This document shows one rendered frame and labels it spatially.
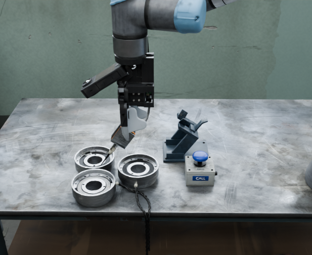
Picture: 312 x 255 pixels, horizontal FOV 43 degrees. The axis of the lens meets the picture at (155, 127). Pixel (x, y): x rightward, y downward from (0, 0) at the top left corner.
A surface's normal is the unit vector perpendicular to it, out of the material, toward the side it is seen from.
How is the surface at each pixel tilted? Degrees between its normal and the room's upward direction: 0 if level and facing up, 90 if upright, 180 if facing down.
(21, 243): 0
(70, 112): 0
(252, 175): 0
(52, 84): 90
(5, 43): 90
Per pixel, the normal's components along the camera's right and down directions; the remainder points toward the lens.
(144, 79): 0.00, 0.50
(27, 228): 0.00, -0.87
